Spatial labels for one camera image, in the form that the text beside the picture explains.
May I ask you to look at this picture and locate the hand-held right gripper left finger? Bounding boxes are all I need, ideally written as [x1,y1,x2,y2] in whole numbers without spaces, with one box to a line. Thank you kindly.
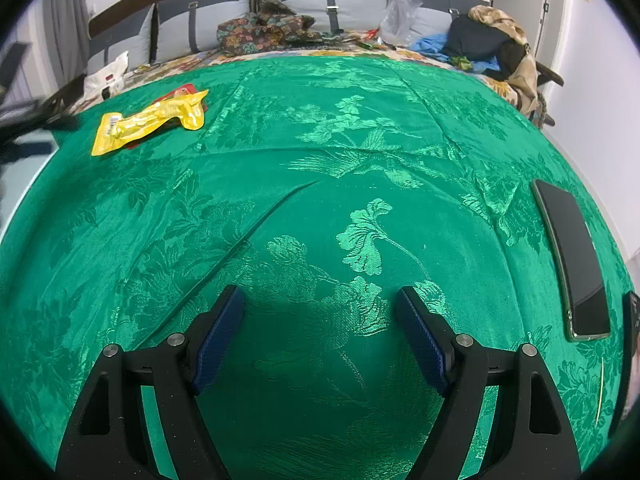
[55,284,246,480]

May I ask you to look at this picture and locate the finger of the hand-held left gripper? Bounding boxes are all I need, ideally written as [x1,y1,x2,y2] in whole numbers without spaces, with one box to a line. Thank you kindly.
[0,41,30,93]
[0,99,80,136]

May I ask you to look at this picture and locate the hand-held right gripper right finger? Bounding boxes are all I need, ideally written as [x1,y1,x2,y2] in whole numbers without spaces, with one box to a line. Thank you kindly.
[395,286,583,480]

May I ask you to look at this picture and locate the white cardboard box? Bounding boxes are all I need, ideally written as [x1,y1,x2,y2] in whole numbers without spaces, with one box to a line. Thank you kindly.
[0,125,61,241]

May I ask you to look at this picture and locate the long yellow snack packet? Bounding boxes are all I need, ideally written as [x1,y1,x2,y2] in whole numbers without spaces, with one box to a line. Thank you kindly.
[90,89,210,157]

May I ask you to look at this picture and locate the grey pleated curtain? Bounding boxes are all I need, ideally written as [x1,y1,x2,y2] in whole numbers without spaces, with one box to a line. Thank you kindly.
[0,0,96,111]

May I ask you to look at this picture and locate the white plastic bag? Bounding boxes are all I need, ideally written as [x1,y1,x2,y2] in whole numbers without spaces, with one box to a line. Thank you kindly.
[82,51,131,102]

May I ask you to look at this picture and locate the grey two-tone pillow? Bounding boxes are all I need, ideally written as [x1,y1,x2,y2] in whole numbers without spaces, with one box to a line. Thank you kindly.
[267,0,391,33]
[152,0,256,56]
[87,4,156,76]
[392,0,491,36]

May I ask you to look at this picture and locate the red snack packet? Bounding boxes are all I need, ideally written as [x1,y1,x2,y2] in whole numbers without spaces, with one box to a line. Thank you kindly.
[162,81,210,116]

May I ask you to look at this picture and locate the green patterned blanket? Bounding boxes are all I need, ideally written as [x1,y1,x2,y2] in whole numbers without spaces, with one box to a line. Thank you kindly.
[0,52,636,480]

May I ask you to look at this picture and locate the floral bed sheet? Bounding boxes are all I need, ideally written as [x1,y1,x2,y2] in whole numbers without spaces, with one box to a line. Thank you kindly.
[65,40,546,121]

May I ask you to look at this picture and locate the black smartphone dark screen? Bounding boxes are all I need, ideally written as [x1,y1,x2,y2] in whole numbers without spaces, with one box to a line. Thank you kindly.
[529,178,612,343]

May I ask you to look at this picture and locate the thin yellow stick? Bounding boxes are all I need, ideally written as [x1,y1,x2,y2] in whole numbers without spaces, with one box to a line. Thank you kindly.
[596,357,607,425]

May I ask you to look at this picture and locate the black smartphone lit screen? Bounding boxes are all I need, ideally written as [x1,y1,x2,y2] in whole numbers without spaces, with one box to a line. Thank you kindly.
[621,290,640,423]

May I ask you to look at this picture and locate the dark floral cloth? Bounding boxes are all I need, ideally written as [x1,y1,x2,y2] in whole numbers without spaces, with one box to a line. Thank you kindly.
[216,0,346,58]

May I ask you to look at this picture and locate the dark chair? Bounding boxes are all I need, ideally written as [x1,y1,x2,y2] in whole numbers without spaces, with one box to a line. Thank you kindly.
[535,60,565,128]

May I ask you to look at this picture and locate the blue cloth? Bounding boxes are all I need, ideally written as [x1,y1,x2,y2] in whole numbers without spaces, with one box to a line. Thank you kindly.
[411,34,501,73]

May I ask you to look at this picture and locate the black clothing pile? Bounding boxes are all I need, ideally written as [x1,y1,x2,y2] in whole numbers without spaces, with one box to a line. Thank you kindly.
[442,14,526,81]

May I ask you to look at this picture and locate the clear plastic bag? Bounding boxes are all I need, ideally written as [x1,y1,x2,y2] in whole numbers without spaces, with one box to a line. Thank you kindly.
[380,0,426,47]

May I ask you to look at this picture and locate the pile of clothes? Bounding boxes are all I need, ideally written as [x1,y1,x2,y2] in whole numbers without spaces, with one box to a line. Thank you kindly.
[468,5,543,116]

